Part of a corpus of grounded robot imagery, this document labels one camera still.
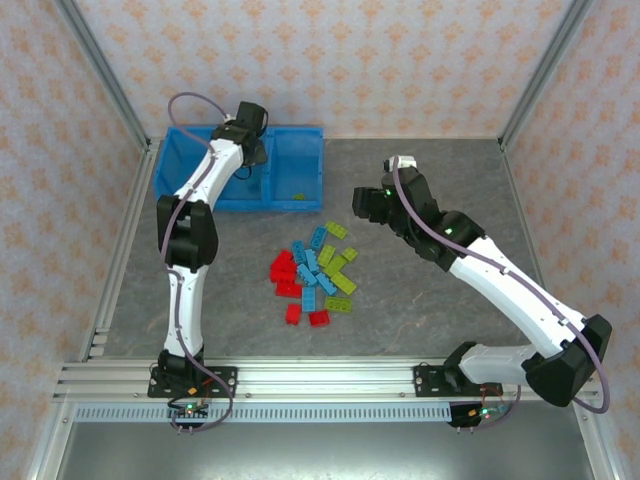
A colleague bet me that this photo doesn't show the grey slotted cable duct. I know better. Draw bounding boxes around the grey slotted cable duct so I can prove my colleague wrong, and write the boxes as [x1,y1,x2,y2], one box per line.
[74,403,454,424]

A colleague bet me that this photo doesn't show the grey metal panel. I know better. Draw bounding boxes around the grey metal panel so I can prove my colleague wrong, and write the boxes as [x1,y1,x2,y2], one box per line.
[49,422,601,480]

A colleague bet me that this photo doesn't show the thin aluminium frame rail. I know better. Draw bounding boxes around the thin aluminium frame rail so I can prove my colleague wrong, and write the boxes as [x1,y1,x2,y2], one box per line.
[322,131,504,143]

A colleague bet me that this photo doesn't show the aluminium side frame rail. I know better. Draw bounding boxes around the aluminium side frame rail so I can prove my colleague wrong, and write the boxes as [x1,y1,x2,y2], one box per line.
[499,139,549,286]
[77,138,164,364]

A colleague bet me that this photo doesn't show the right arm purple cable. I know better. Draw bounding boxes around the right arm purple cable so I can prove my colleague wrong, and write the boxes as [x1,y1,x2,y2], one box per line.
[392,155,614,432]

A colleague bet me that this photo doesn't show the aluminium frame strut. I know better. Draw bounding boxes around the aluminium frame strut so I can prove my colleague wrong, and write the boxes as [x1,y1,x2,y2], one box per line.
[24,402,81,480]
[572,399,624,480]

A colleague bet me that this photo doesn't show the wide aluminium mounting rail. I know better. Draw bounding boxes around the wide aluminium mounting rail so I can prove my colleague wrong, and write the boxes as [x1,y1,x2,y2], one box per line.
[53,357,601,402]

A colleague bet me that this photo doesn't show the controller board with LED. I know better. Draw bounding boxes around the controller board with LED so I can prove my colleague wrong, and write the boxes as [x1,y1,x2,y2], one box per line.
[167,398,211,422]
[449,399,511,427]

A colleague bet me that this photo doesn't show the aluminium frame post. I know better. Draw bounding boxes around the aluminium frame post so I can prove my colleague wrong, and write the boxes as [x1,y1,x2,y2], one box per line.
[52,0,154,154]
[497,0,596,151]

